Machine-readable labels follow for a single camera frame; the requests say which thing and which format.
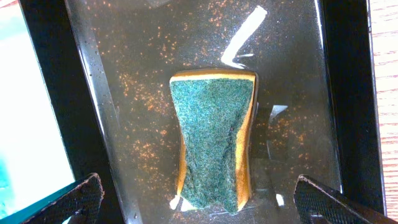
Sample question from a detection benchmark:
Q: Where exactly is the teal plastic tray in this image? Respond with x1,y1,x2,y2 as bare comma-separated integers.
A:
1,1,75,218

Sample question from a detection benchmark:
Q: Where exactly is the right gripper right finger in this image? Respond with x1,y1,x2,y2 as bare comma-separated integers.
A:
294,174,397,224

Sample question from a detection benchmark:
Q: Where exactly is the black rectangular tray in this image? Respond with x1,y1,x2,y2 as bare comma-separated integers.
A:
21,0,386,223

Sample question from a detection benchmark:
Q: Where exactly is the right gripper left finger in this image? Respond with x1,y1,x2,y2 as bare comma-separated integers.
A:
18,173,104,224

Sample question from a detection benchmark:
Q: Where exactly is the green yellow sponge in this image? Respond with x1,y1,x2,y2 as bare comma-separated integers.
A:
169,69,258,213

